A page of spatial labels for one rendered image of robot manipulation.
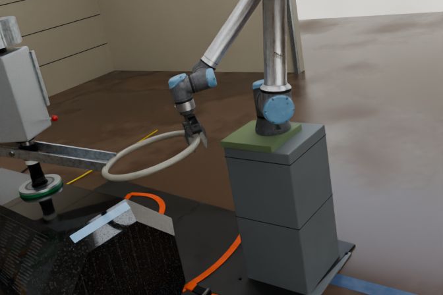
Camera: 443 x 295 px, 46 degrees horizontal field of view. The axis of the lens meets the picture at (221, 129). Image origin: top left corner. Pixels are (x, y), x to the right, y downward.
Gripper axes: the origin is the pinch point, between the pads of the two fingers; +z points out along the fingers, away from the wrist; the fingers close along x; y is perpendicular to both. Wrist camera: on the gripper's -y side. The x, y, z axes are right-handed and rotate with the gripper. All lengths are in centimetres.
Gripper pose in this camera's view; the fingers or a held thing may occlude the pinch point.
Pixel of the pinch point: (200, 149)
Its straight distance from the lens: 255.6
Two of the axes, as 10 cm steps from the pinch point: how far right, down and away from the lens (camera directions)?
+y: -2.6, -2.3, 9.4
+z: 2.8, 9.1, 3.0
